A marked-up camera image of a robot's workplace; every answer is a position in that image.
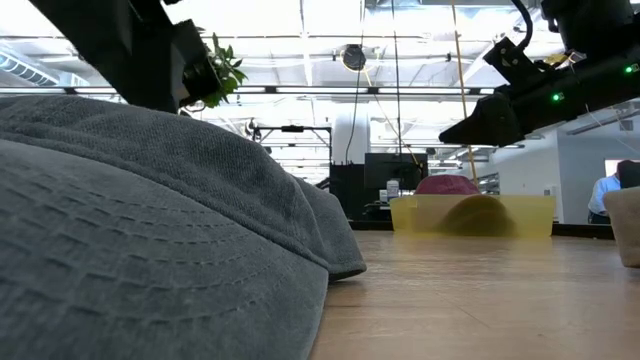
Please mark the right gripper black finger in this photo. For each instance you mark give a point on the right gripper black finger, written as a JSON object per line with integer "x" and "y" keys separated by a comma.
{"x": 490, "y": 125}

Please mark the maroon baseball cap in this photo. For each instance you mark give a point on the maroon baseball cap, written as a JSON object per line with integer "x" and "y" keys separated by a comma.
{"x": 446, "y": 186}
{"x": 477, "y": 217}

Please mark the khaki baseball cap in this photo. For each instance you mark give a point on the khaki baseball cap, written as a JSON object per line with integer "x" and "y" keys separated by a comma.
{"x": 625, "y": 230}

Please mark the blue-grey baseball cap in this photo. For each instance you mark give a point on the blue-grey baseball cap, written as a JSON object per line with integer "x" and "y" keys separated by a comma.
{"x": 150, "y": 225}

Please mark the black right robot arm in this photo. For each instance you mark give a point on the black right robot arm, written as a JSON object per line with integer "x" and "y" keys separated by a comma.
{"x": 590, "y": 20}

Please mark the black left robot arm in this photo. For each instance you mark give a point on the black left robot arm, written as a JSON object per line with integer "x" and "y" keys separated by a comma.
{"x": 100, "y": 15}

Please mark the green potted plant black pot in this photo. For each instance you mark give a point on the green potted plant black pot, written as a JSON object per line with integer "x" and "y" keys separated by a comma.
{"x": 227, "y": 75}

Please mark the yellow plastic bin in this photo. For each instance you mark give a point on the yellow plastic bin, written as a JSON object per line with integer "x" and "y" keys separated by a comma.
{"x": 535, "y": 215}

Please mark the person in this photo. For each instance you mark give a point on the person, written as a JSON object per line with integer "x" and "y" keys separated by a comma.
{"x": 602, "y": 192}

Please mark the black computer case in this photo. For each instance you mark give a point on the black computer case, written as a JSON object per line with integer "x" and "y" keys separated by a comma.
{"x": 395, "y": 170}

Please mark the small white container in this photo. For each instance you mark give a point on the small white container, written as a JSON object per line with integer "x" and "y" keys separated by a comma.
{"x": 392, "y": 190}

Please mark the black cabinet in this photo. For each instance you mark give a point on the black cabinet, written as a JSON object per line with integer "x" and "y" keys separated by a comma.
{"x": 347, "y": 192}

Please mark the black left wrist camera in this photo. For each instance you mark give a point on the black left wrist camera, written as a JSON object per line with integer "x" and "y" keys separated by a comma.
{"x": 197, "y": 75}

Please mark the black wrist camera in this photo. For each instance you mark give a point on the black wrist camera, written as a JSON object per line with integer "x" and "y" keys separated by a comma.
{"x": 197, "y": 75}
{"x": 510, "y": 62}

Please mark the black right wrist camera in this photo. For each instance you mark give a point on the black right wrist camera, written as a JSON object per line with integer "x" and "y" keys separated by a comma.
{"x": 510, "y": 62}

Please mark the black aluminium table frame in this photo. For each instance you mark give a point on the black aluminium table frame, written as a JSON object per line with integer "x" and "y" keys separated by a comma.
{"x": 582, "y": 231}

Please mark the horizontal ceiling light rail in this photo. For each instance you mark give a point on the horizontal ceiling light rail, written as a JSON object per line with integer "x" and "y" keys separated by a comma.
{"x": 300, "y": 90}

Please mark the distant black stand frame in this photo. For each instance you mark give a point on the distant black stand frame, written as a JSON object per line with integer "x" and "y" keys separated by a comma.
{"x": 292, "y": 128}

